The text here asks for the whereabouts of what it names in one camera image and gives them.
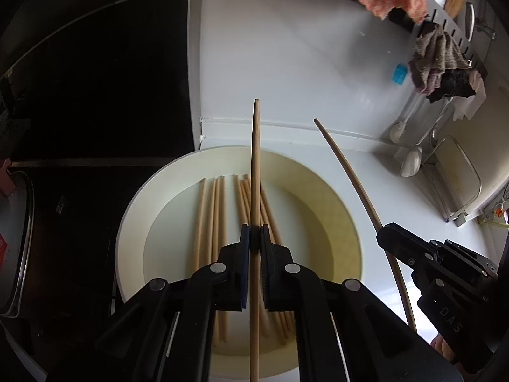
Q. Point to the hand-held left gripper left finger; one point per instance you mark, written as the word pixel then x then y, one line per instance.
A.
pixel 244 266

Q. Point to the bundle of wooden chopsticks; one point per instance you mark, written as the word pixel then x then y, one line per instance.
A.
pixel 216 223
pixel 346 162

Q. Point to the metal ladle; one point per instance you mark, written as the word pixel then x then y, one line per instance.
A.
pixel 433 137

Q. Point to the person's right hand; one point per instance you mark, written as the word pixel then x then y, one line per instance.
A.
pixel 441 348

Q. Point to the wooden utensil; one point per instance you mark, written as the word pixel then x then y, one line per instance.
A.
pixel 454 2

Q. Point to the wooden chopstick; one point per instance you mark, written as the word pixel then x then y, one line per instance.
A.
pixel 256 159

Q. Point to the purple rag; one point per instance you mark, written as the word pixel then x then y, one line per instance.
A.
pixel 427 79

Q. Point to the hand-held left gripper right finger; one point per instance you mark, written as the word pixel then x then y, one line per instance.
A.
pixel 267 266

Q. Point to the round cream basin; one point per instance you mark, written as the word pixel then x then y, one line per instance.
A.
pixel 318 215

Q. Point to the black cloth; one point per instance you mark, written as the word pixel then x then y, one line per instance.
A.
pixel 453 85

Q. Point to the white spoon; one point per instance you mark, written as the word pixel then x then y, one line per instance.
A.
pixel 397 132

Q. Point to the blue silicone brush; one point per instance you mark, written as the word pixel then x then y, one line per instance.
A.
pixel 400 74

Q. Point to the white cloth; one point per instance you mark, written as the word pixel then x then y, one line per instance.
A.
pixel 475 99

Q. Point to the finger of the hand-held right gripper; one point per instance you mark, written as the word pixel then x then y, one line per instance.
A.
pixel 465 262
pixel 403 246

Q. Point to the beige rag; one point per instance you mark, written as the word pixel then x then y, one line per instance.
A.
pixel 437 47

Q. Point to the wall hook rack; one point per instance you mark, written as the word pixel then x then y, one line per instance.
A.
pixel 463 38

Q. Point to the metal spatula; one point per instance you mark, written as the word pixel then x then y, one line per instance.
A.
pixel 410 163

